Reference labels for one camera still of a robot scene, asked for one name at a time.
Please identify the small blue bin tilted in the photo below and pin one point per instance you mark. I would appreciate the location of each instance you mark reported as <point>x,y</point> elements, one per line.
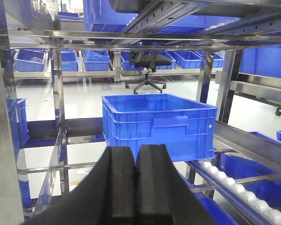
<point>96,60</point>

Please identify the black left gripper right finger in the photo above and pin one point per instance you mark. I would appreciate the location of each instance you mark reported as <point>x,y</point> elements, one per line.
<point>162,196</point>

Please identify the white roller conveyor track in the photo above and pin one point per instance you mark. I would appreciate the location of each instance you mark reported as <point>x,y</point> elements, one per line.
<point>257,205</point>

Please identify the large blue plastic crate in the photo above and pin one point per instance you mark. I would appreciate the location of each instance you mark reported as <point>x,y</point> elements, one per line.
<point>185,126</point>

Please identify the black office chair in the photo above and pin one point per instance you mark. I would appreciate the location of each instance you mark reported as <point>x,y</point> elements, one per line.
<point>150,61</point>

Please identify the small blue bin far left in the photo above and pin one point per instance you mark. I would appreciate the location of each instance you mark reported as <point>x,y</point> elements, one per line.
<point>30,61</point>

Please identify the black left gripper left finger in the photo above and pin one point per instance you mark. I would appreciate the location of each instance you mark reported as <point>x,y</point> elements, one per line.
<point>104,197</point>

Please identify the steel shelving rack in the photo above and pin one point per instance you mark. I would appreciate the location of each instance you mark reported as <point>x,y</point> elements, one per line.
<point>219,28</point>

